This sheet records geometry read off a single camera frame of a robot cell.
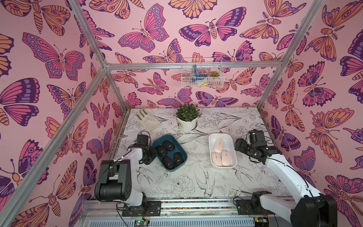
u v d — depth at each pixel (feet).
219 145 3.16
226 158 2.95
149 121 3.71
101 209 2.46
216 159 2.92
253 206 2.22
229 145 3.17
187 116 3.02
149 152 2.80
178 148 3.10
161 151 3.02
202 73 3.11
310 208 1.24
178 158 2.96
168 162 2.87
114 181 1.45
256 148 2.05
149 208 2.39
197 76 3.08
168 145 3.11
